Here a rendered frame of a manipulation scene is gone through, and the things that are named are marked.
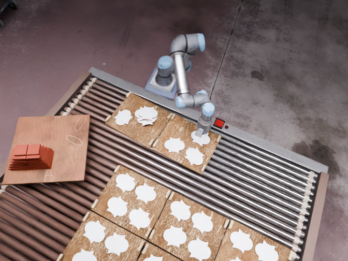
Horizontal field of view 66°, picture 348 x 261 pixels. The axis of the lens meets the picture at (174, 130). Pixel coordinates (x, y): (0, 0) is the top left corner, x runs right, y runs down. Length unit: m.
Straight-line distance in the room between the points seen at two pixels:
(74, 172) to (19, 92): 2.13
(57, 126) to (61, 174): 0.37
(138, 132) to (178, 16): 2.79
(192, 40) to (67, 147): 1.10
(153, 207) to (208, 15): 3.43
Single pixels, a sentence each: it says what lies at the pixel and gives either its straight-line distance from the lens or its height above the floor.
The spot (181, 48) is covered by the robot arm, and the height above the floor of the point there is 1.48.
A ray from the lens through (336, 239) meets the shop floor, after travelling 3.23.
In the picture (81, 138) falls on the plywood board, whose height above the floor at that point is 1.04.
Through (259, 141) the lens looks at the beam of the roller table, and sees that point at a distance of 2.17.
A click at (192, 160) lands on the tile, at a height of 0.95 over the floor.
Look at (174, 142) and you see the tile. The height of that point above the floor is 0.95.
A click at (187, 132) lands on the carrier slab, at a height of 0.94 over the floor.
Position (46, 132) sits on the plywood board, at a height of 1.04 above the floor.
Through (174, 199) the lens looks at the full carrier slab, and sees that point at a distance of 1.84.
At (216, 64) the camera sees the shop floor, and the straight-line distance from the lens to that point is 3.83.
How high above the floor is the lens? 2.71
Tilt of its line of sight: 60 degrees down
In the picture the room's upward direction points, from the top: 5 degrees clockwise
